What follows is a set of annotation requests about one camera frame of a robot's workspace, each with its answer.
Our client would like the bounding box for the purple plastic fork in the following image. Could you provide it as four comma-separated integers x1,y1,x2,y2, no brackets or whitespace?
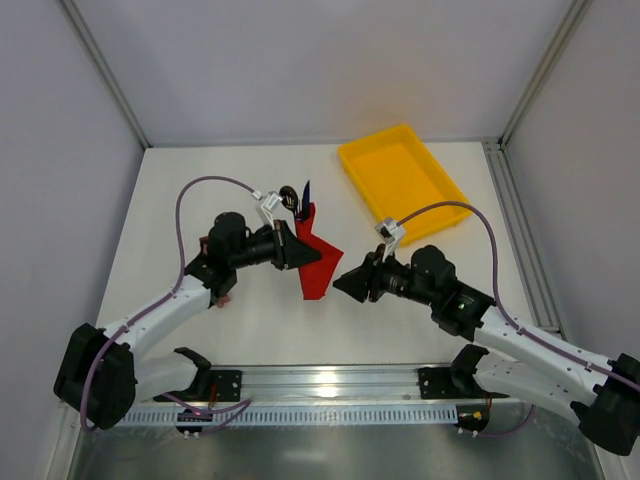
298,181,311,221

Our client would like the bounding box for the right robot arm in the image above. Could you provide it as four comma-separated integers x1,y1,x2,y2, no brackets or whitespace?
333,245,639,456

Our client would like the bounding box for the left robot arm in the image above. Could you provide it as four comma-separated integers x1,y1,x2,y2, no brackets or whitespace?
53,212,322,430

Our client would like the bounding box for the brown utensil tray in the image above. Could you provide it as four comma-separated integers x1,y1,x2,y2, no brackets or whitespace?
199,237,237,308

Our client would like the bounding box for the yellow plastic bin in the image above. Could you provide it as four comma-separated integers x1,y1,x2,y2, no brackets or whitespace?
337,125,468,222

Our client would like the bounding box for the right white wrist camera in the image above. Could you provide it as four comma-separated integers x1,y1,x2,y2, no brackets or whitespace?
375,218,406,260

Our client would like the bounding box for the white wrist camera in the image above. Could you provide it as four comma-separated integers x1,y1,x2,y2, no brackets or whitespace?
252,190,283,228
375,218,406,260

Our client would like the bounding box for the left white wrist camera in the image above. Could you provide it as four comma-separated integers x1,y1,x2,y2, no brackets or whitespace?
252,190,283,228

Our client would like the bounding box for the front aluminium rail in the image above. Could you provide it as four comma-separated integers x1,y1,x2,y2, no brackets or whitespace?
59,360,607,409

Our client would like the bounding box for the aluminium rail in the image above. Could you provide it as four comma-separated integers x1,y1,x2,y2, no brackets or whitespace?
482,138,566,340
59,360,607,409

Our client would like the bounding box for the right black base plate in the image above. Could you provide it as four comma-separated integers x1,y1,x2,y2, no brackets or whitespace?
417,366,508,400

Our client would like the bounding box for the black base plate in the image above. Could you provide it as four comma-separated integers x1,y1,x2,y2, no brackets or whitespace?
417,366,508,400
170,369,243,403

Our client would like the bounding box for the slotted cable duct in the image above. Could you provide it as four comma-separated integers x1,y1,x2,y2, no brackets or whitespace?
118,403,458,428

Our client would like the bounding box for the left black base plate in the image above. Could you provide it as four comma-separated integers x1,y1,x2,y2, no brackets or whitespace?
170,369,243,403

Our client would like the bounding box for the right side aluminium rail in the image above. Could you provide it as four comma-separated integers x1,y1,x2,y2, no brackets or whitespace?
482,138,566,340

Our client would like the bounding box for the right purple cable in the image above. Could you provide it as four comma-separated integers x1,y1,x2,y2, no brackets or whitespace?
394,201,640,437

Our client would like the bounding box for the purple cable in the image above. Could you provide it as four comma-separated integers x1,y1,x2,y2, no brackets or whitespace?
394,201,640,437
79,176,264,434

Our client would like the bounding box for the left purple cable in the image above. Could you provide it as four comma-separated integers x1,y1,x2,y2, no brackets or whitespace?
79,176,264,434

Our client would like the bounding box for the left frame post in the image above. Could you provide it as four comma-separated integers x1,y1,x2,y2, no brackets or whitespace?
56,0,152,150

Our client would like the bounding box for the frame post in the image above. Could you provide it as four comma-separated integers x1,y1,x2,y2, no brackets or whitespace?
498,0,592,149
56,0,152,150

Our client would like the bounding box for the right frame post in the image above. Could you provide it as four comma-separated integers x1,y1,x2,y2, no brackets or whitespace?
498,0,592,149

